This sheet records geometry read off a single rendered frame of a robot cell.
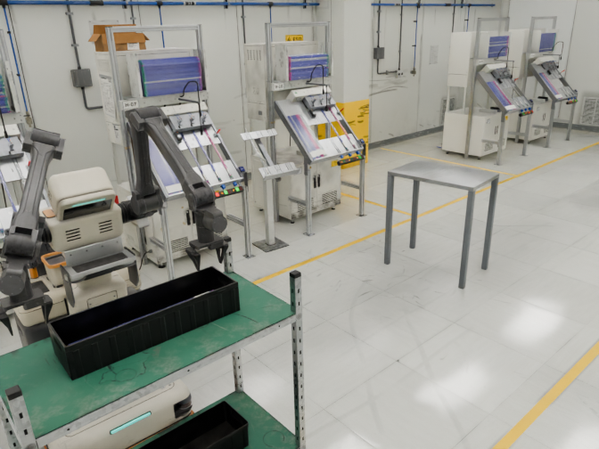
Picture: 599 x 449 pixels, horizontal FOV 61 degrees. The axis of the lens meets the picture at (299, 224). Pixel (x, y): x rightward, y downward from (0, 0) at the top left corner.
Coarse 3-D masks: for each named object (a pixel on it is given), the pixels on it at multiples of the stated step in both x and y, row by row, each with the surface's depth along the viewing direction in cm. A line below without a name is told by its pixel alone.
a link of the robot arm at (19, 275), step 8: (40, 248) 133; (8, 256) 131; (16, 256) 132; (8, 264) 127; (16, 264) 128; (24, 264) 130; (8, 272) 124; (16, 272) 125; (24, 272) 131; (0, 280) 124; (8, 280) 125; (16, 280) 126; (24, 280) 128; (0, 288) 125; (8, 288) 126; (16, 288) 126
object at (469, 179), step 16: (416, 160) 420; (400, 176) 387; (416, 176) 377; (432, 176) 376; (448, 176) 375; (464, 176) 374; (480, 176) 373; (496, 176) 377; (416, 192) 429; (496, 192) 385; (416, 208) 436; (416, 224) 442; (464, 224) 362; (464, 240) 366; (384, 256) 420; (464, 256) 369; (464, 272) 373
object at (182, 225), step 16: (128, 192) 425; (176, 208) 416; (224, 208) 447; (128, 224) 445; (160, 224) 410; (176, 224) 420; (192, 224) 430; (128, 240) 456; (160, 240) 414; (176, 240) 424; (192, 240) 434; (160, 256) 417; (176, 256) 428
